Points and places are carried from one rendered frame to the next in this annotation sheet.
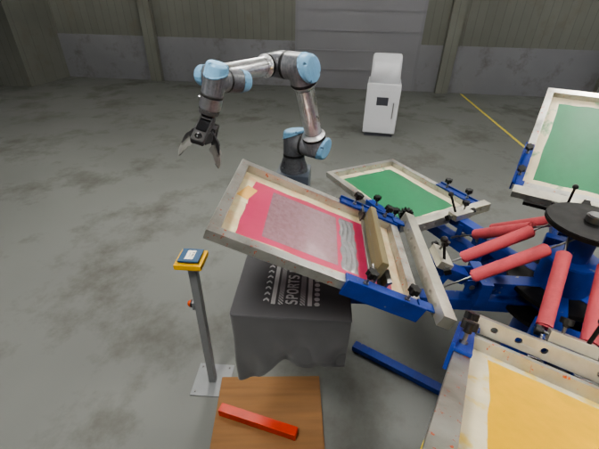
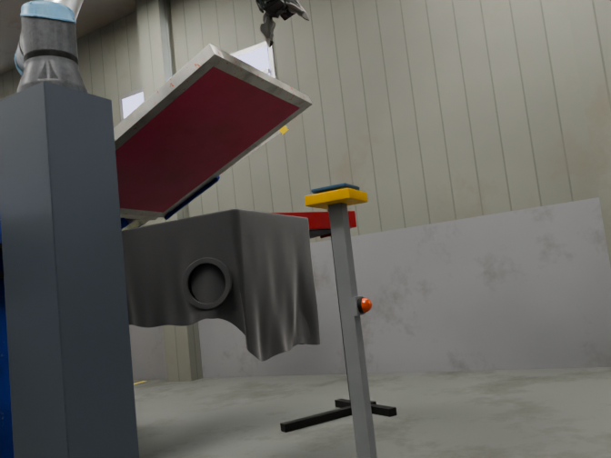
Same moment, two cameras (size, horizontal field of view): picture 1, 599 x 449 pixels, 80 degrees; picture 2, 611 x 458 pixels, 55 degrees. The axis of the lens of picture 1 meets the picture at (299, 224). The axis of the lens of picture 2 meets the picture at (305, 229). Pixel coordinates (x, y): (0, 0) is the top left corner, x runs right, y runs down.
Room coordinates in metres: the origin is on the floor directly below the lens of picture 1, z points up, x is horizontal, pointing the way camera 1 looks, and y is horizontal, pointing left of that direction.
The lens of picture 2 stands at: (2.81, 1.07, 0.70)
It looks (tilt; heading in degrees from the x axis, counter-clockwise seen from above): 6 degrees up; 204
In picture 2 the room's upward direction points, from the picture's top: 6 degrees counter-clockwise
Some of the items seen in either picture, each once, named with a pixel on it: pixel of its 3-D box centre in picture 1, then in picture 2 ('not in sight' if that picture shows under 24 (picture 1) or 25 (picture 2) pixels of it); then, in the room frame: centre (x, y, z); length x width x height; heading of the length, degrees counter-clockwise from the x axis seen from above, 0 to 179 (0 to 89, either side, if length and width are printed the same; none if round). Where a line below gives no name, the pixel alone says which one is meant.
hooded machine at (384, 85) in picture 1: (382, 93); not in sight; (6.42, -1.39, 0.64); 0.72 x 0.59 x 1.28; 173
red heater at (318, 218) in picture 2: not in sight; (285, 226); (-0.05, -0.33, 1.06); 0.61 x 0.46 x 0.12; 147
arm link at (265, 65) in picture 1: (248, 69); not in sight; (1.56, 0.22, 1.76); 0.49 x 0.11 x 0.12; 146
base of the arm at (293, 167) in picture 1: (293, 161); (53, 80); (1.84, 0.04, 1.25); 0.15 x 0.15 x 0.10
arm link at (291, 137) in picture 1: (295, 141); (48, 34); (1.84, 0.03, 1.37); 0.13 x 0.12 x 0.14; 56
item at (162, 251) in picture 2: not in sight; (178, 282); (1.39, 0.00, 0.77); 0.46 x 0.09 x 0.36; 87
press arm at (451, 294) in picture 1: (406, 297); not in sight; (1.18, -0.48, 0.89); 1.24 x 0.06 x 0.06; 87
